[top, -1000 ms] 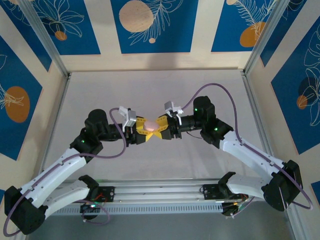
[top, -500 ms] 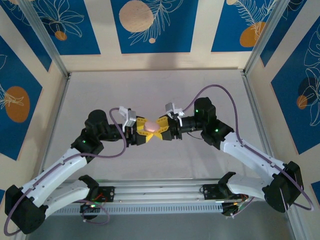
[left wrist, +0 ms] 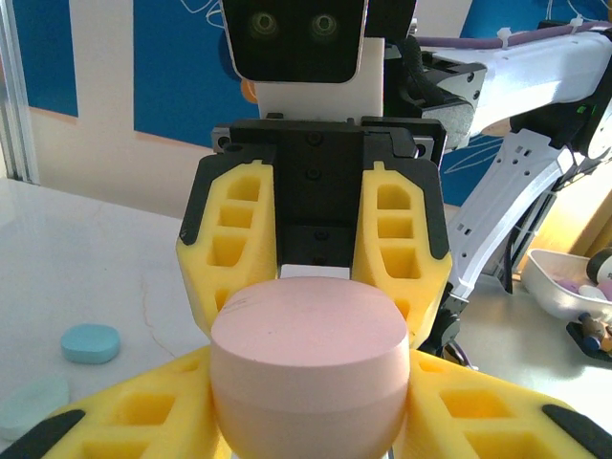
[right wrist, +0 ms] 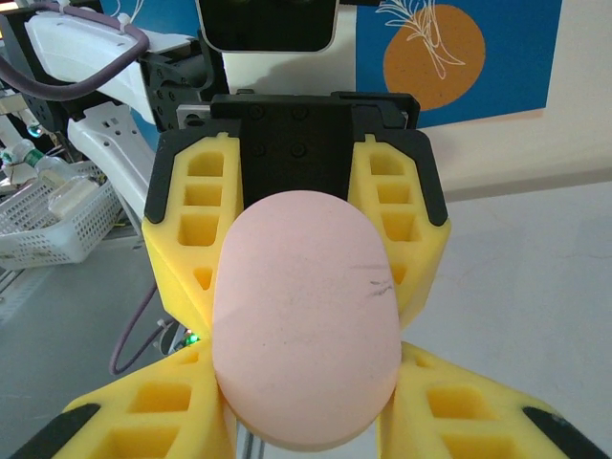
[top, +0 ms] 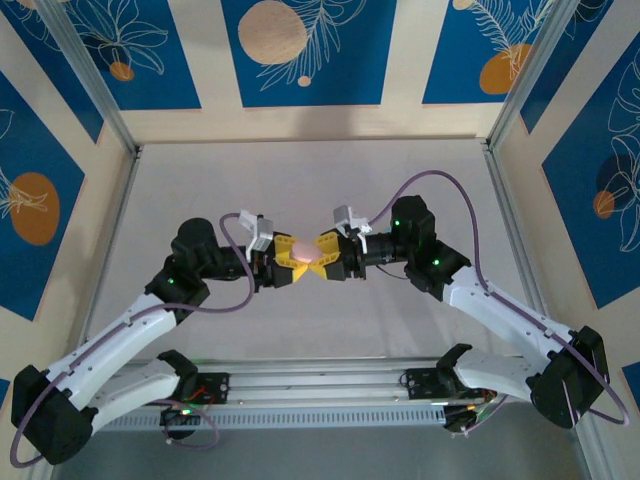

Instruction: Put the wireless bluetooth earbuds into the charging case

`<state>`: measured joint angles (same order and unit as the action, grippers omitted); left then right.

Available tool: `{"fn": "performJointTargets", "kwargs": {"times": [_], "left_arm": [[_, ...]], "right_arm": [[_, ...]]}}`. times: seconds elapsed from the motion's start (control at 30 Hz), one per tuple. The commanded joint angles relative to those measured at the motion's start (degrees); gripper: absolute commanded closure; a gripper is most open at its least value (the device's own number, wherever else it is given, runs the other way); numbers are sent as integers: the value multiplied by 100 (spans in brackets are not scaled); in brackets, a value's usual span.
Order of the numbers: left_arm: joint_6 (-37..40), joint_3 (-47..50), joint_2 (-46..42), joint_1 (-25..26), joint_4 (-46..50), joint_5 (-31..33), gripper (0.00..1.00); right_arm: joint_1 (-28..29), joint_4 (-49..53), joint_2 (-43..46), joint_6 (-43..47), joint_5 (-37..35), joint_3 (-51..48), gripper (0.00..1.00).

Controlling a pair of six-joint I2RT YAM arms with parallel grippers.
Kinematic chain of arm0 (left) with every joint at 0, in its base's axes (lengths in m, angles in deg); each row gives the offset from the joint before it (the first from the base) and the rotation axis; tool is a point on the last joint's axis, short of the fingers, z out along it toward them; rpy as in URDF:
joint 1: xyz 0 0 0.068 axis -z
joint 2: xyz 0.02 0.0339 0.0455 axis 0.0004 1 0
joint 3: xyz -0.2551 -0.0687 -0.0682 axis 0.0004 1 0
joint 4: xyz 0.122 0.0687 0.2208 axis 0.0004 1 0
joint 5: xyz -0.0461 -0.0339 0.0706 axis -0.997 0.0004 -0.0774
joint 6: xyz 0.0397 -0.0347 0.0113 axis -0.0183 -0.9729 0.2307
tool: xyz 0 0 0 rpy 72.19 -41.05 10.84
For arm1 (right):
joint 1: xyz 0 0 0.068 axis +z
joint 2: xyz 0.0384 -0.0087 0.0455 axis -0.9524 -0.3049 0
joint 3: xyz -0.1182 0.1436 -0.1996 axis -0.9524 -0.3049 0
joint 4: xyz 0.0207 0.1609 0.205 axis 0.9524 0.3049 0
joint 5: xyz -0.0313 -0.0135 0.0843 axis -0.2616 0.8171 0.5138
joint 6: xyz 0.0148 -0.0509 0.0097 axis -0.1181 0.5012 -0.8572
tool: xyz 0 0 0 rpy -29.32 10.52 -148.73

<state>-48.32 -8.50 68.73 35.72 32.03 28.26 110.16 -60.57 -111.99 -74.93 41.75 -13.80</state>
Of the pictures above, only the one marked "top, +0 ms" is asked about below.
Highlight pink earbud charging case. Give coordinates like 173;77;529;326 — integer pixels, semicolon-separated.
291;239;324;264

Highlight black controller box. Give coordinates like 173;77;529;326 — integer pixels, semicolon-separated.
159;405;201;441
442;404;479;434

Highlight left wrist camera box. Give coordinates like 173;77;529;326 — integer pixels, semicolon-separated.
238;208;275;254

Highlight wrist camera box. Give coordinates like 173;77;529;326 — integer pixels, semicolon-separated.
238;208;275;254
333;204;374;236

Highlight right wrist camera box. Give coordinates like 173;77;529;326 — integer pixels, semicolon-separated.
333;204;374;236

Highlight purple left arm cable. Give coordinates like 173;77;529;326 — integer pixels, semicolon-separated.
8;212;256;469

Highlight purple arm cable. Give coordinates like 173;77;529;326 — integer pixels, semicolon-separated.
8;212;256;469
367;170;631;439

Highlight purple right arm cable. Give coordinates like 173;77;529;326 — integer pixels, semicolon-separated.
367;170;631;439

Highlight thin aluminium side rail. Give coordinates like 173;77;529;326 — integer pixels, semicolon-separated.
69;147;144;371

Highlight wide aluminium side rail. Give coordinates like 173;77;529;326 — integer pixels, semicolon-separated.
480;142;562;360

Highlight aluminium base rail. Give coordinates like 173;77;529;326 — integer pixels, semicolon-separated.
52;357;586;401

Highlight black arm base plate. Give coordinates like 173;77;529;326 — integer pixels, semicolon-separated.
401;368;496;401
192;372;231;405

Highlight grey slotted cable duct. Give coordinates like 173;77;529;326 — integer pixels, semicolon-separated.
114;404;449;431

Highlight aluminium frame post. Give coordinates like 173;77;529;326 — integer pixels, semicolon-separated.
34;0;141;156
485;0;579;151

